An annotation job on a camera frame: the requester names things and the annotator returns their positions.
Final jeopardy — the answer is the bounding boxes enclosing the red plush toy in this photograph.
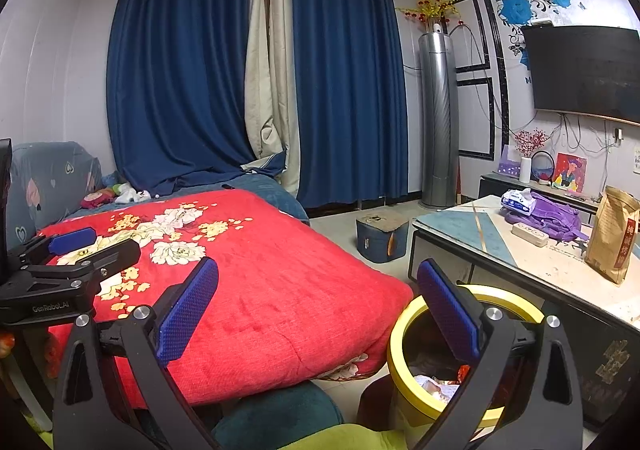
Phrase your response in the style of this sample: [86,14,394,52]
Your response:
[81,189,116,209]

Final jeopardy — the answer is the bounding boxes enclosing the silver tower air conditioner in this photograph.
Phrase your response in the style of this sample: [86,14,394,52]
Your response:
[418,22,460,209]

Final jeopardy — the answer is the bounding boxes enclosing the round ring ornament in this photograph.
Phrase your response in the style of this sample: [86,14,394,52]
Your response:
[530,150,556,183]

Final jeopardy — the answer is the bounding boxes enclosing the green clothing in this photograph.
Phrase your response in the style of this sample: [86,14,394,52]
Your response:
[220,422,416,450]

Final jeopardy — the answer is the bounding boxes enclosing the black television stand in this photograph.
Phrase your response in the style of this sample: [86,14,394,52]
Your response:
[478,173,601,216]

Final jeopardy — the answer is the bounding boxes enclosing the white packet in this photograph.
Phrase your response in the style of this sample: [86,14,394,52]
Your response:
[414,374,461,403]

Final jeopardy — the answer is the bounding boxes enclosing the yellow artificial flowers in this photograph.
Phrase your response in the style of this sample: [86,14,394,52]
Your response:
[396,0,460,23]

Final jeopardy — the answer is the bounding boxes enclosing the brown paper bag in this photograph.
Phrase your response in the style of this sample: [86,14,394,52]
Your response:
[585,186,640,285]

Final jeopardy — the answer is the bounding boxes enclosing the blue flower wall decal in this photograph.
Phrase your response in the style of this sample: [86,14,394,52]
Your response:
[495,0,608,86]

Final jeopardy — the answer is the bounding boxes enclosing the blue storage stool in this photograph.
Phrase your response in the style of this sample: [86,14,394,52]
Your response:
[356,211,410,264]

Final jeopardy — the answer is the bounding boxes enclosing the wide blue curtain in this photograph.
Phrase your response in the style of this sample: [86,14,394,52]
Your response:
[106,0,288,193]

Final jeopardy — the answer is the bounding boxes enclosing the black wall television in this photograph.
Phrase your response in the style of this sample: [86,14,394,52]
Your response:
[521,24,640,125]

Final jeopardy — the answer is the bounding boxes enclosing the white vase with pink flowers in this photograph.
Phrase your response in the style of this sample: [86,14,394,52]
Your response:
[514,128,550,183]

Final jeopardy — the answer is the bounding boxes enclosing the blue quilt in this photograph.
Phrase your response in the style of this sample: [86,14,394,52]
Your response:
[60,172,311,226]

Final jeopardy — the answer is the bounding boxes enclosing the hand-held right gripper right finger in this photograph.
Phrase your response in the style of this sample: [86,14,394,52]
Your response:
[415,257,586,450]

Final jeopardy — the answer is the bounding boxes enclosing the beige curtain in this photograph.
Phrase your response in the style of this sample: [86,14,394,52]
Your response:
[243,0,301,198]

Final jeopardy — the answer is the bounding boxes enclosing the white tissue pack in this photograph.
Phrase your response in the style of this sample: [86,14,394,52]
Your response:
[501,188,537,213]

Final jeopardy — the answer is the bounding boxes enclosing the purple plastic bag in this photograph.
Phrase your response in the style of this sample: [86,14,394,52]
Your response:
[505,191,590,242]

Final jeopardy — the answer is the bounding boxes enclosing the colourful painting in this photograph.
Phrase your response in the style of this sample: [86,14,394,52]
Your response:
[552,152,588,194]

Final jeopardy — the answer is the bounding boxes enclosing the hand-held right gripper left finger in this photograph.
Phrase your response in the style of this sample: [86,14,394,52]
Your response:
[52,256,221,450]

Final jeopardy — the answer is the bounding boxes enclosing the dark teal cushion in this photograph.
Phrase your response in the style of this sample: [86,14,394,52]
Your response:
[212,380,346,450]

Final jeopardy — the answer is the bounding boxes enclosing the white power strip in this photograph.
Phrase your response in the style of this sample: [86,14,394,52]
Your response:
[511,222,550,247]

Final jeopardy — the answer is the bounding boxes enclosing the yellow rimmed trash bin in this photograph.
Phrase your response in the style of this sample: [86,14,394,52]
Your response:
[386,284,546,436]

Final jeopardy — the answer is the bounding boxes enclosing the purple card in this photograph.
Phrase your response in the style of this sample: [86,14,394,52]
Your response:
[499,145,522,178]

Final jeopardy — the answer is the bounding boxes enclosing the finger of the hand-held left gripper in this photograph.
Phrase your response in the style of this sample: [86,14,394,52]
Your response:
[30,238,142,286]
[10,226,98,266]

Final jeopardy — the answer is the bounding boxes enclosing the coffee table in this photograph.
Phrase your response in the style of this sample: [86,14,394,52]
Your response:
[407,195,640,431]

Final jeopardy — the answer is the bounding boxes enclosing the narrow blue curtain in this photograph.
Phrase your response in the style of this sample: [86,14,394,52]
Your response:
[291,0,410,208]

